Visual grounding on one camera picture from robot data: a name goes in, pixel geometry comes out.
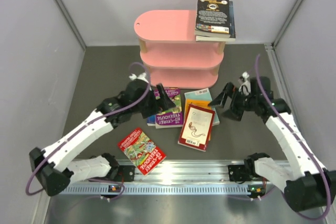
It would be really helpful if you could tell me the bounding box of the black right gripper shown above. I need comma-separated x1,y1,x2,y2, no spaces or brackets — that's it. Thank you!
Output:
208,82,258,121

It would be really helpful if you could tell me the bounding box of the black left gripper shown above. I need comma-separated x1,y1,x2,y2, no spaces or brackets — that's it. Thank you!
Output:
132,83,175,119

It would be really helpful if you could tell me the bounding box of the purple 117-storey treehouse book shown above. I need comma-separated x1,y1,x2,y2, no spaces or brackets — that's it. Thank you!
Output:
155,88,184,129

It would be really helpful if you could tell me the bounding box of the red cream pocket-watch book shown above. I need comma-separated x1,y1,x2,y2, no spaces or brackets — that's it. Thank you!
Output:
177,104,215,152

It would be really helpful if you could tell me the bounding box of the blue nineteen eighty-four book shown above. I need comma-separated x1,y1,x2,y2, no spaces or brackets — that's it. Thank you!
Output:
195,0,236,42

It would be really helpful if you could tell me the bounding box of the black back cover book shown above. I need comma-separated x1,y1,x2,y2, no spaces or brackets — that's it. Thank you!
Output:
194,0,232,39

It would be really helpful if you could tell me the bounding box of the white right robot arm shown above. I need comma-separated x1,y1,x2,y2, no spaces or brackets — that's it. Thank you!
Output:
209,76,335,212

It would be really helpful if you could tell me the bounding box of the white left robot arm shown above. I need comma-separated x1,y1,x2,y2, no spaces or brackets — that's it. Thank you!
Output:
29,78,175,196

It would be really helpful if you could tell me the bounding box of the blue fantasy cover book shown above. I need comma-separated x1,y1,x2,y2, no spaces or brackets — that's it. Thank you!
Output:
146,86,159,127

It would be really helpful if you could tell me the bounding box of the orange cover book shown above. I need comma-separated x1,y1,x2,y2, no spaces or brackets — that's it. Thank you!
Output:
182,99,213,142

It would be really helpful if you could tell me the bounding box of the teal back cover book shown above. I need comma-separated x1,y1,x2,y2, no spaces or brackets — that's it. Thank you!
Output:
184,88,220,126

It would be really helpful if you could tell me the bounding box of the red 13-storey treehouse book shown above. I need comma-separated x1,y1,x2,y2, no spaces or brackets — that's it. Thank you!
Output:
118,127,166,176

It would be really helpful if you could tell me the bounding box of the pink three-tier shelf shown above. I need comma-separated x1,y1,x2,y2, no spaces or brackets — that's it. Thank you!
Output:
134,10,226,89

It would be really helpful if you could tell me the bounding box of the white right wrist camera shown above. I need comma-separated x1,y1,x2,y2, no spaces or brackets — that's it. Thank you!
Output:
238,71,251,96

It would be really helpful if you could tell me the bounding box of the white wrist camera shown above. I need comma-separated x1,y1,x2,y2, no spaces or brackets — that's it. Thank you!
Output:
129,72,149,83
238,71,251,96

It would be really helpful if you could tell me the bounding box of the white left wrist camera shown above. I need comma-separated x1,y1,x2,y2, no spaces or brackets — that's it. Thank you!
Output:
129,72,149,83

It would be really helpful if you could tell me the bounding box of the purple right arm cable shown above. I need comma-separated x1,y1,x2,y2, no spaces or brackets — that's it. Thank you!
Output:
251,53,333,221

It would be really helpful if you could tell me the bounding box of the aluminium mounting rail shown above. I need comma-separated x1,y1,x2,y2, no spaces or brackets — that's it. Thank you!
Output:
52,158,329,196

